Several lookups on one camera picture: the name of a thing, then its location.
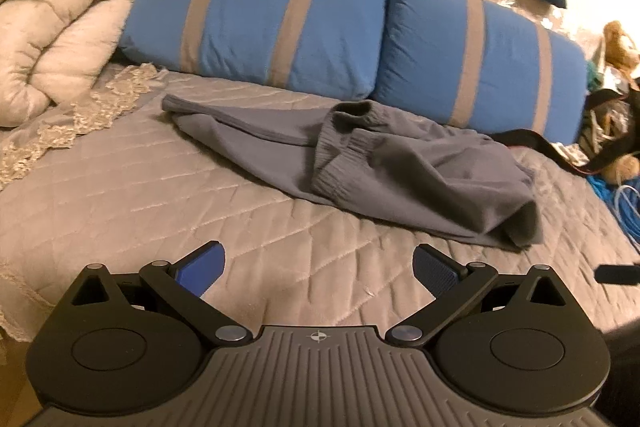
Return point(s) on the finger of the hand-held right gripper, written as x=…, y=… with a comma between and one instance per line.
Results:
x=617, y=274

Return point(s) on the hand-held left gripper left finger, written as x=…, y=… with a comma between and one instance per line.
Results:
x=202, y=269

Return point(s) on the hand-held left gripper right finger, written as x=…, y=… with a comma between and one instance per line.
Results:
x=435, y=272

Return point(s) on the grey sweatshirt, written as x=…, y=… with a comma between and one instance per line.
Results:
x=400, y=187

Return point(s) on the clear plastic tube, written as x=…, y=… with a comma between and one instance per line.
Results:
x=629, y=202

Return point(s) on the grey quilted bedspread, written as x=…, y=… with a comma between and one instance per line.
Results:
x=125, y=207

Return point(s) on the tan plush toy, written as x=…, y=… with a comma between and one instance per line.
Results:
x=622, y=167

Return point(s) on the black bag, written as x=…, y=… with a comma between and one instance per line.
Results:
x=607, y=99

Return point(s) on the cream lace-edged sheet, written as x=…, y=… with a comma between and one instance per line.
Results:
x=95, y=107

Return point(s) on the teal cloth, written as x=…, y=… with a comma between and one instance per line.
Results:
x=593, y=77

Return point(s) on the blue pillow with grey stripes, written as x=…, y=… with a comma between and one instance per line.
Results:
x=500, y=67
x=240, y=22

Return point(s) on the brown teddy bear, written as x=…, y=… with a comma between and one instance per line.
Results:
x=620, y=47

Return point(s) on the white quilted comforter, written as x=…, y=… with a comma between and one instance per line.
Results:
x=55, y=37

